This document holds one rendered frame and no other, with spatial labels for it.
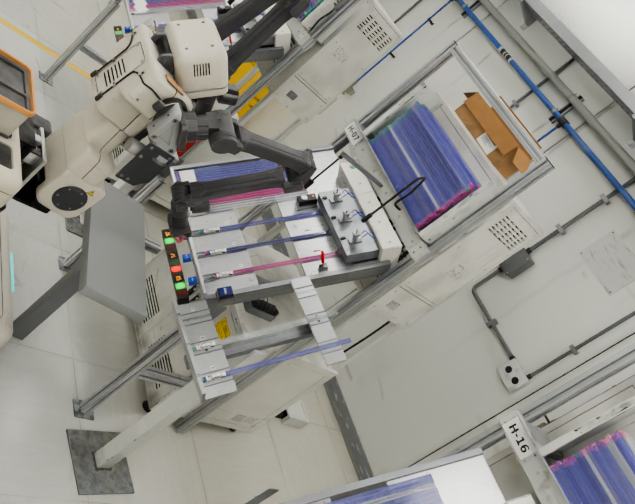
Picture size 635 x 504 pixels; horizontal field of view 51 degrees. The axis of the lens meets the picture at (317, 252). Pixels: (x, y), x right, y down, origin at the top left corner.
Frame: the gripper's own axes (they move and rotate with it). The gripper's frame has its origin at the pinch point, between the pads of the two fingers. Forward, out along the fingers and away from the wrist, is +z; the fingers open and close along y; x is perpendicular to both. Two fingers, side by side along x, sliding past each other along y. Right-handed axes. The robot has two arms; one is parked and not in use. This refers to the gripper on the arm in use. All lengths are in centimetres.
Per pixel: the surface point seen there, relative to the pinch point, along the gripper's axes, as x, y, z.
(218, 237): -16.2, 7.1, 9.2
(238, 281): -18.4, -15.3, 8.9
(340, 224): -61, -2, 1
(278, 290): -31.8, -21.4, 10.0
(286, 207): -46.1, 16.7, 7.5
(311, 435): -74, -10, 170
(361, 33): -118, 123, -3
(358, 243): -65, -13, 0
